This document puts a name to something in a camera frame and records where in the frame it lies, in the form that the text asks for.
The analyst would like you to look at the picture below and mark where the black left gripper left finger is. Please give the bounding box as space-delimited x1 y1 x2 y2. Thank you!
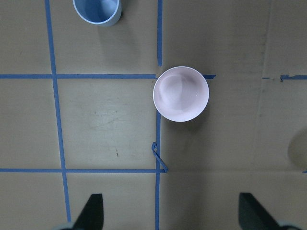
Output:
72 194 104 230

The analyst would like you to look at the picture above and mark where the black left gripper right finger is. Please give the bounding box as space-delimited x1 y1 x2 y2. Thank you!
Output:
238 193 287 230

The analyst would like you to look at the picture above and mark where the small blue cup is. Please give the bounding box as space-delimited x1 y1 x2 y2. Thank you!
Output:
73 0 122 27

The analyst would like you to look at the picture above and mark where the pink bowl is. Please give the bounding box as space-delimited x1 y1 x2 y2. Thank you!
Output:
153 66 210 122

